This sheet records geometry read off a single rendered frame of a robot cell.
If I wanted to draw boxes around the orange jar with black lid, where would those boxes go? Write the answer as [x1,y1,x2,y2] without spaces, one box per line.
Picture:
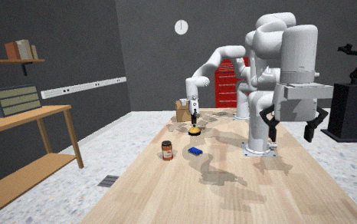
[162,140,173,161]

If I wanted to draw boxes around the gold dome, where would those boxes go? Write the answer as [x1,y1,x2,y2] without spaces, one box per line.
[188,124,201,136]

